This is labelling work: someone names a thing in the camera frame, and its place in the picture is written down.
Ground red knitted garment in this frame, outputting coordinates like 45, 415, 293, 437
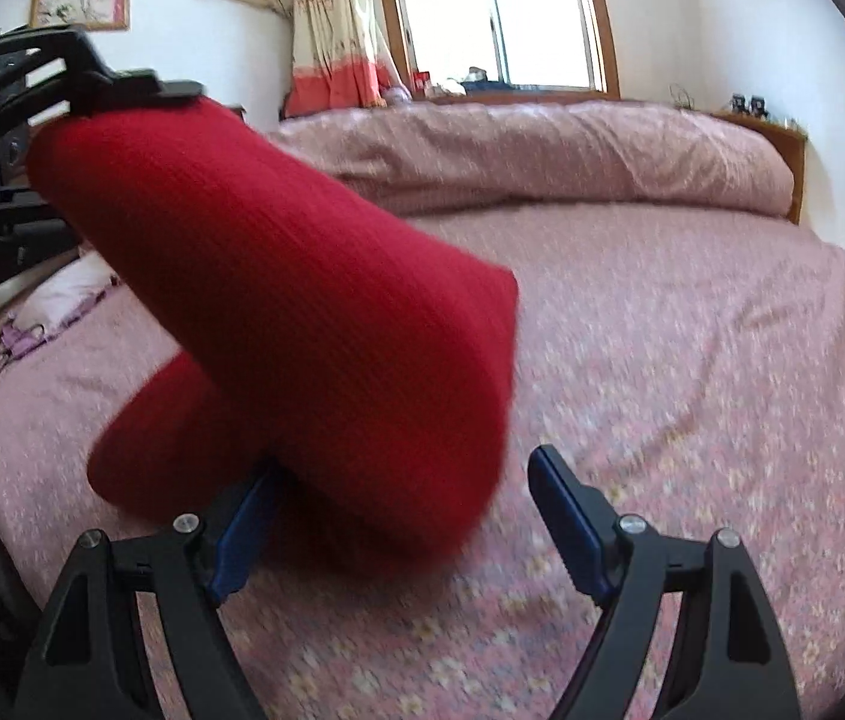
27, 99, 518, 574

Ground white purple pillow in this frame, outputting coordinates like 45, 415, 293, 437
1, 250, 121, 361

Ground pink floral bed sheet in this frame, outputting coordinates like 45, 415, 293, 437
0, 196, 845, 720

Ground cream and red curtain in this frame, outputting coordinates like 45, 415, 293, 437
284, 0, 404, 119

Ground wooden framed window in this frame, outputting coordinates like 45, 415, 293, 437
381, 0, 621, 99

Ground wooden headboard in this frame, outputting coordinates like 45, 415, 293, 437
713, 109, 811, 226

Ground pink floral quilt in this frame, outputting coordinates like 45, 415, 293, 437
267, 101, 795, 218

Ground small black figurines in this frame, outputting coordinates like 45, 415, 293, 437
730, 94, 770, 121

